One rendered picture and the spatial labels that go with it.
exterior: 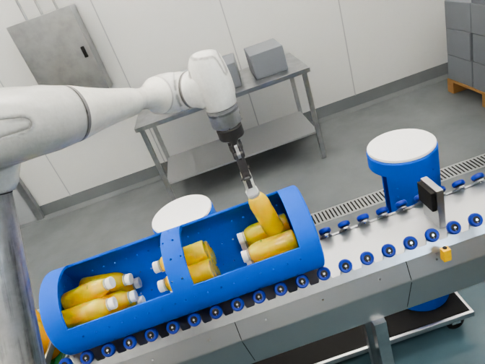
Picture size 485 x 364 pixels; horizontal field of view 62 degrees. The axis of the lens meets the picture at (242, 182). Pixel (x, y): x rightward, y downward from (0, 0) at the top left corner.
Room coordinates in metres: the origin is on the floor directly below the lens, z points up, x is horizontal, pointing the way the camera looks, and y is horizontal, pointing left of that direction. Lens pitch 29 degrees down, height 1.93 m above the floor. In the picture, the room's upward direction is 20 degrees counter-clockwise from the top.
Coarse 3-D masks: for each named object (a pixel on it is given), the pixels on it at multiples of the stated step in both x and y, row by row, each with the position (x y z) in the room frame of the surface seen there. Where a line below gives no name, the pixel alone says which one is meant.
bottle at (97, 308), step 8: (80, 304) 1.06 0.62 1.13; (88, 304) 1.04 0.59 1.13; (96, 304) 1.03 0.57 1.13; (104, 304) 1.03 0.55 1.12; (64, 312) 1.04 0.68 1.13; (72, 312) 1.03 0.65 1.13; (80, 312) 1.02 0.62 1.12; (88, 312) 1.02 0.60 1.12; (96, 312) 1.02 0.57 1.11; (104, 312) 1.02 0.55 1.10; (64, 320) 1.02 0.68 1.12; (72, 320) 1.02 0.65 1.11; (80, 320) 1.01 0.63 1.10; (88, 320) 1.01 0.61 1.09
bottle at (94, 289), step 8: (96, 280) 1.10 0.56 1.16; (104, 280) 1.10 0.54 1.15; (80, 288) 1.10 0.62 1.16; (88, 288) 1.09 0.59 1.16; (96, 288) 1.08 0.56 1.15; (104, 288) 1.08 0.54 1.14; (64, 296) 1.10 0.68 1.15; (72, 296) 1.09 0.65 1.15; (80, 296) 1.08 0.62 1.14; (88, 296) 1.07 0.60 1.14; (96, 296) 1.07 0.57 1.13; (64, 304) 1.08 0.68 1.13; (72, 304) 1.08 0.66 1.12
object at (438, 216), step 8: (424, 184) 1.10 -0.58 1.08; (432, 184) 1.08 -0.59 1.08; (424, 192) 1.08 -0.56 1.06; (432, 192) 1.05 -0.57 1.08; (440, 192) 1.04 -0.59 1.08; (424, 200) 1.09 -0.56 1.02; (432, 200) 1.04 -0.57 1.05; (440, 200) 1.04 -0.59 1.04; (424, 208) 1.13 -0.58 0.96; (432, 208) 1.05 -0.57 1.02; (440, 208) 1.04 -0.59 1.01; (432, 216) 1.08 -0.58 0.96; (440, 216) 1.04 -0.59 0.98; (440, 224) 1.04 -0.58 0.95
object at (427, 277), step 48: (480, 192) 1.14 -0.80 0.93; (336, 240) 1.16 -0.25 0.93; (384, 240) 1.08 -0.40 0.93; (480, 240) 0.96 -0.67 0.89; (288, 288) 1.02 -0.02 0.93; (336, 288) 0.97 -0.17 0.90; (384, 288) 0.95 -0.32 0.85; (432, 288) 0.99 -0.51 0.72; (240, 336) 0.96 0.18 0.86; (288, 336) 0.98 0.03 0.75
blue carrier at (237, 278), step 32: (288, 192) 1.10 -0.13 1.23; (192, 224) 1.19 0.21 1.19; (224, 224) 1.23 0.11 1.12; (96, 256) 1.16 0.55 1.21; (128, 256) 1.23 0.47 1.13; (160, 256) 1.23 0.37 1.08; (224, 256) 1.20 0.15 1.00; (288, 256) 0.95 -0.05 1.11; (320, 256) 0.95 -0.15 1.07; (64, 288) 1.16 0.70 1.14; (192, 288) 0.96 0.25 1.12; (224, 288) 0.95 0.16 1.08; (256, 288) 0.97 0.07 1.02; (96, 320) 0.96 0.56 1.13; (128, 320) 0.95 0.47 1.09; (160, 320) 0.97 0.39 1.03; (64, 352) 0.96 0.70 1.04
